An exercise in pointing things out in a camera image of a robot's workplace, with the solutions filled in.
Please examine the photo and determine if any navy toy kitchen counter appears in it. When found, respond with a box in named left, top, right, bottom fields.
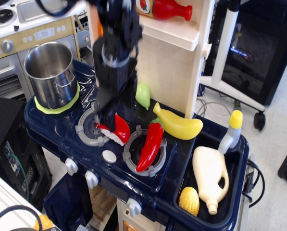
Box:
left=25, top=61, right=249, bottom=231

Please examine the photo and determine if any green round mat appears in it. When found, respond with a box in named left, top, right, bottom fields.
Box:
left=34, top=83, right=81, bottom=115

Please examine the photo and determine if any yellow toy banana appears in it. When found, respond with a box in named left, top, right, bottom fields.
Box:
left=153, top=103, right=203, bottom=140

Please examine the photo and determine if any grey toy burner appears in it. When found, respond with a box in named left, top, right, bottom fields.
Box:
left=122, top=125, right=167, bottom=178
left=75, top=103, right=110, bottom=147

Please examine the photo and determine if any black computer case left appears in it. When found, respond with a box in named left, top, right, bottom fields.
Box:
left=0, top=98, right=52, bottom=210

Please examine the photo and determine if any red toy ketchup bottle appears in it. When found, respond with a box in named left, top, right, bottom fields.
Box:
left=136, top=0, right=193, bottom=22

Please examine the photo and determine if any white middle stove knob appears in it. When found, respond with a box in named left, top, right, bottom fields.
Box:
left=85, top=171, right=99, bottom=189

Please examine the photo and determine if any red toy chili pepper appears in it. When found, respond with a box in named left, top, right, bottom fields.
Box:
left=136, top=116, right=164, bottom=172

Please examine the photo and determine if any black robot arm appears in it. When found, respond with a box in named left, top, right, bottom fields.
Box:
left=89, top=0, right=142, bottom=131

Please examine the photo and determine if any green toy pear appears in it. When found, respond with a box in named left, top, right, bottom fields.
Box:
left=135, top=82, right=150, bottom=111

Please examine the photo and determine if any black computer case right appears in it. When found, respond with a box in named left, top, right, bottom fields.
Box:
left=201, top=0, right=287, bottom=105

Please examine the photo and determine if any grey right toy burner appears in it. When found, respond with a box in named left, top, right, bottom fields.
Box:
left=122, top=125, right=167, bottom=178

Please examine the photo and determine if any cream toy shelf tower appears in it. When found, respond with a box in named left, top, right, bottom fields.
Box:
left=137, top=0, right=215, bottom=118

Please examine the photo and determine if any stainless steel pot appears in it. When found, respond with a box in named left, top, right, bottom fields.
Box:
left=24, top=42, right=77, bottom=109

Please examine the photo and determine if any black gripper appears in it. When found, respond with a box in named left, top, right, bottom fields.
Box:
left=93, top=39, right=137, bottom=132

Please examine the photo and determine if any black cable at right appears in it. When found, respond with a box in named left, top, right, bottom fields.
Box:
left=241, top=158, right=265, bottom=208

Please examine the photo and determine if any grey yellow toy faucet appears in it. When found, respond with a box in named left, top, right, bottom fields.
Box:
left=218, top=110, right=243, bottom=154

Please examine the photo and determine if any grey left toy burner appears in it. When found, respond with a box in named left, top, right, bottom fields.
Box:
left=75, top=103, right=110, bottom=147

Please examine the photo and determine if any black braided cable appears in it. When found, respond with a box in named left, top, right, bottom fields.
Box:
left=0, top=204, right=43, bottom=231

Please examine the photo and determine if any yellow toy corn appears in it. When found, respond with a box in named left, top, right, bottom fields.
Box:
left=178, top=187, right=200, bottom=216

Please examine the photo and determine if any white left stove knob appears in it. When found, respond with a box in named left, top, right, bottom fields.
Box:
left=65, top=158, right=78, bottom=176

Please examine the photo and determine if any yellow object bottom left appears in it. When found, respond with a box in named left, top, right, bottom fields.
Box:
left=33, top=215, right=54, bottom=231

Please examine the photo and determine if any round grey push button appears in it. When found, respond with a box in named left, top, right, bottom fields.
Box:
left=102, top=150, right=117, bottom=164

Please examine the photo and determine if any black computer case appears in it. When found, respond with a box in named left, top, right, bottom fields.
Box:
left=201, top=0, right=287, bottom=105
left=0, top=98, right=52, bottom=210

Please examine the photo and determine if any orange toy carrot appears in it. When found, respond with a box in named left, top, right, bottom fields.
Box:
left=100, top=24, right=104, bottom=37

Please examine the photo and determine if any white wheeled stand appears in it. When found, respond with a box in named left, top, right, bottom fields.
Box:
left=200, top=0, right=266, bottom=131

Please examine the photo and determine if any cream toy jug bottle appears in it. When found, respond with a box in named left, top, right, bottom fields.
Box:
left=192, top=146, right=229, bottom=215

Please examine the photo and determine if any red and white toy sushi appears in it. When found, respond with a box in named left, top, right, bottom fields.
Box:
left=99, top=114, right=131, bottom=146

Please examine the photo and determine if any white wooden toy stove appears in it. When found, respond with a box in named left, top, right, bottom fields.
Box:
left=0, top=0, right=90, bottom=101

